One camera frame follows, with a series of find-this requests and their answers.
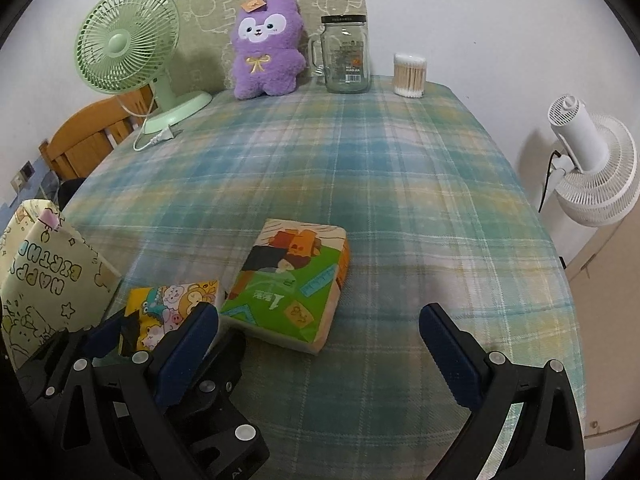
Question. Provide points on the plaid tablecloth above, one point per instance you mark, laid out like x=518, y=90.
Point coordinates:
x=350, y=170

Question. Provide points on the white standing fan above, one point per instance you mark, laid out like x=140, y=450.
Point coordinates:
x=595, y=170

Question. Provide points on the yellow cartoon print box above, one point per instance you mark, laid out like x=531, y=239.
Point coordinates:
x=45, y=270

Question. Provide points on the beige door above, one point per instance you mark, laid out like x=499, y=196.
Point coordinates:
x=610, y=310

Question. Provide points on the glass jar with black lid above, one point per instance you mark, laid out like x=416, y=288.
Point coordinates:
x=345, y=55

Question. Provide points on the wall socket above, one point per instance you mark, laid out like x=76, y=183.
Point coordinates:
x=22, y=172

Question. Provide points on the cartoon print tissue packet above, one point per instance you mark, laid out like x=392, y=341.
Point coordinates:
x=170, y=305

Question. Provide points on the green orange tissue pack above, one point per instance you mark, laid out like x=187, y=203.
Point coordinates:
x=285, y=285

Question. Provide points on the green desk fan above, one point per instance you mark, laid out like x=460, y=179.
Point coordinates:
x=125, y=45

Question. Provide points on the purple plush toy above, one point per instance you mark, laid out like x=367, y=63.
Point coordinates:
x=265, y=45

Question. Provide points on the wooden bed headboard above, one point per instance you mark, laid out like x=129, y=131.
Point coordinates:
x=80, y=135

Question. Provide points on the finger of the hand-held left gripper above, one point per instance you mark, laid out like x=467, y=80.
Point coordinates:
x=102, y=335
x=225, y=365

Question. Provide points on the cotton swab container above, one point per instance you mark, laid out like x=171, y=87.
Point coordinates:
x=410, y=75

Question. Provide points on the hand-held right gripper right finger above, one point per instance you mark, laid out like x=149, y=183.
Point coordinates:
x=450, y=355

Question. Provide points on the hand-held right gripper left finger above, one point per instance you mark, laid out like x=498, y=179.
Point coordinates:
x=185, y=355

